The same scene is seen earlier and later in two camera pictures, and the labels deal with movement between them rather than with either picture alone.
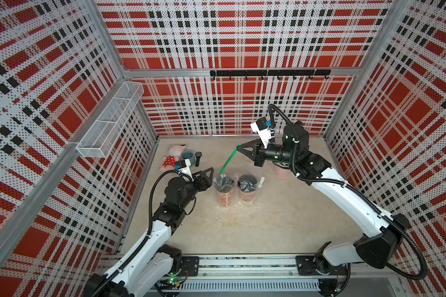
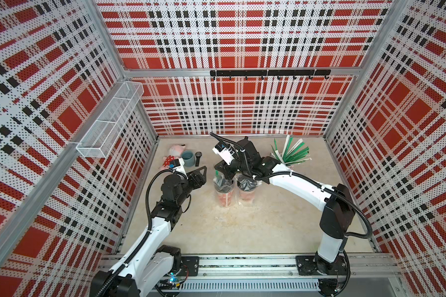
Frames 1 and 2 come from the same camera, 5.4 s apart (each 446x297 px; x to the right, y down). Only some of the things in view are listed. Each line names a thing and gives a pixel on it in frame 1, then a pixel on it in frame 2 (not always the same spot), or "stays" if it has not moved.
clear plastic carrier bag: (237, 189) stays
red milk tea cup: (247, 184) stays
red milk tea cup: (223, 184) stays
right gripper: (257, 155) → (224, 169)
